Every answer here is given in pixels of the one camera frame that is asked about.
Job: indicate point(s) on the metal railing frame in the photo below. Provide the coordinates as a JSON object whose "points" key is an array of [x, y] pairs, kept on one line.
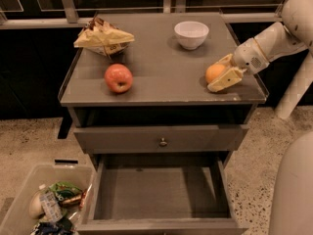
{"points": [[71, 13]]}

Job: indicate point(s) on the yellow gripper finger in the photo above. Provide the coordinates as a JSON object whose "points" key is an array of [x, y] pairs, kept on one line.
{"points": [[226, 79], [226, 61]]}

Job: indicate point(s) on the plastic water bottle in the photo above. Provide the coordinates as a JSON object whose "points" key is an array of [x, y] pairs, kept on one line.
{"points": [[50, 204]]}

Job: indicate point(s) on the orange fruit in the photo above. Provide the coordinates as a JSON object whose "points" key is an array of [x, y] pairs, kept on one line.
{"points": [[214, 72]]}

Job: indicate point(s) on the closed grey upper drawer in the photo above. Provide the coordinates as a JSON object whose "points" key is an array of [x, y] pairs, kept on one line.
{"points": [[145, 139]]}

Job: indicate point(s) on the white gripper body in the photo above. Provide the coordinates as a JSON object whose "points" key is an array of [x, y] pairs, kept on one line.
{"points": [[247, 58]]}

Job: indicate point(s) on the white bowl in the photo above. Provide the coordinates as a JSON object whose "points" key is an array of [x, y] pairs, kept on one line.
{"points": [[191, 35]]}

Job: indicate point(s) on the red apple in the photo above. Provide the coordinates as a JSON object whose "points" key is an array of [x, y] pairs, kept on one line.
{"points": [[118, 78]]}

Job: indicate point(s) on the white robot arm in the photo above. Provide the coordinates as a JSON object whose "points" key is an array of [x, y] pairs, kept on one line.
{"points": [[292, 205]]}

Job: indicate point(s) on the green snack packet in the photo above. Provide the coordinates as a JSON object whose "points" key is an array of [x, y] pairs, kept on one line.
{"points": [[64, 190]]}

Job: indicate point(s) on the dark blue snack packet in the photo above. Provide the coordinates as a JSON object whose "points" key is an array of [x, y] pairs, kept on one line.
{"points": [[62, 227]]}

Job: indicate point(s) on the white diagonal post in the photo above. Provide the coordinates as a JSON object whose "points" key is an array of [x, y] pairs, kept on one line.
{"points": [[297, 88]]}

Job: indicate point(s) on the grey drawer cabinet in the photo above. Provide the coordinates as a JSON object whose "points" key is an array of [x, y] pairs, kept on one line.
{"points": [[168, 87]]}

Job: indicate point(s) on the open grey middle drawer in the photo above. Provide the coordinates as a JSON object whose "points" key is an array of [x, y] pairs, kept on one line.
{"points": [[157, 194]]}

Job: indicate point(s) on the yellow chip bag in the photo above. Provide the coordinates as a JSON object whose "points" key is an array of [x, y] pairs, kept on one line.
{"points": [[103, 38]]}

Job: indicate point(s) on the clear plastic bin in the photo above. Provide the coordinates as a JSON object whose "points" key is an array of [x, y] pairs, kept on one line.
{"points": [[17, 220]]}

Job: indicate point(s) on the round metal drawer knob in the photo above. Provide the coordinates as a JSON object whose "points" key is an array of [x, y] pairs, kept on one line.
{"points": [[162, 142]]}

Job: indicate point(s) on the white round object in bin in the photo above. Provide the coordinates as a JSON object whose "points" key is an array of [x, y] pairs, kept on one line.
{"points": [[35, 208]]}

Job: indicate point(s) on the brown can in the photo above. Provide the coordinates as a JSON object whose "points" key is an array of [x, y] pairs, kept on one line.
{"points": [[71, 201]]}

